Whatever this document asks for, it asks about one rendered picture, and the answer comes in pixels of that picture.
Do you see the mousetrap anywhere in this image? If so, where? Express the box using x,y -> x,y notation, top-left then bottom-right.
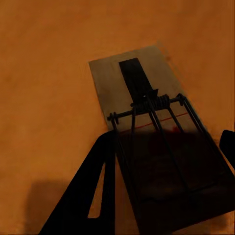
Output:
88,45 -> 235,235

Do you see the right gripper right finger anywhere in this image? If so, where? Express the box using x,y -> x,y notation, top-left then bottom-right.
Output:
219,130 -> 235,170

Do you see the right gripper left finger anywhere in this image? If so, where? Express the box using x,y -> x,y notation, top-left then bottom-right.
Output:
39,130 -> 116,235

